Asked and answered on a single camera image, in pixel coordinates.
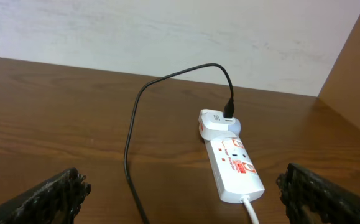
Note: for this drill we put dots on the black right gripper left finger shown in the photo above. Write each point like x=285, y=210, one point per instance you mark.
x=56, y=200

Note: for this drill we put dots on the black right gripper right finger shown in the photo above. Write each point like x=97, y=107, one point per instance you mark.
x=310, y=198

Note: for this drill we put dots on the white USB charger adapter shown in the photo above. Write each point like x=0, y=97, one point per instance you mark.
x=213, y=126

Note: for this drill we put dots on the white power strip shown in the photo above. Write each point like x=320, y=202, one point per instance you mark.
x=234, y=173

